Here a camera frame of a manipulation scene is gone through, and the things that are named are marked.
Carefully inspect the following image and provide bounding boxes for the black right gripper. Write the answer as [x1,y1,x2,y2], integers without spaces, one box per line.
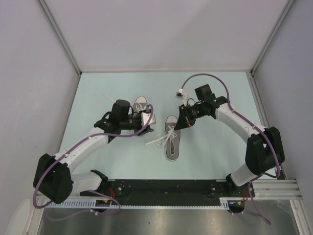
[174,102,205,131]

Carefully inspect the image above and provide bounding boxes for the aluminium corner post left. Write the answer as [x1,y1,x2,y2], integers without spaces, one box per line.
[36,0,82,76]

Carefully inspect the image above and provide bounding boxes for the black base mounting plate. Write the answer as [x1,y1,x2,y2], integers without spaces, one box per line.
[95,179,255,207]

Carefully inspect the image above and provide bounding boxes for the white slotted cable duct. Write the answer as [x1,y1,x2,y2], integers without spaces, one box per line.
[47,198,229,210]

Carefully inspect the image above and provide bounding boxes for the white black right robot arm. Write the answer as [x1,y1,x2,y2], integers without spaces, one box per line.
[174,85,285,196]

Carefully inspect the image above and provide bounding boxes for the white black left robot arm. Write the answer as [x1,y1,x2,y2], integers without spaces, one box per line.
[33,99,155,209]

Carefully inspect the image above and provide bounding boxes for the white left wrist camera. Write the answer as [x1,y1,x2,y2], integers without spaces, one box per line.
[141,112,156,126]

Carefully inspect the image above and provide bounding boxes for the aluminium corner post right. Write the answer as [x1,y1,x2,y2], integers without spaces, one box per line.
[250,0,296,76]

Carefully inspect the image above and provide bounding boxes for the aluminium corner post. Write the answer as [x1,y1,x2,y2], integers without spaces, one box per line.
[250,0,296,76]
[36,0,82,76]

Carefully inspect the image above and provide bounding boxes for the aluminium frame rail front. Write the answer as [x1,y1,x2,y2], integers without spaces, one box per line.
[35,178,301,198]

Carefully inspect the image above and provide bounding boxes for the white shoelace of sneaker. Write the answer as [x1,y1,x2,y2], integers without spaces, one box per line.
[101,93,147,116]
[145,125,177,148]

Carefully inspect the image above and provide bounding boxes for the grey canvas sneaker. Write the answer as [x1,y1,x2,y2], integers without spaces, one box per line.
[133,96,148,114]
[165,116,181,161]

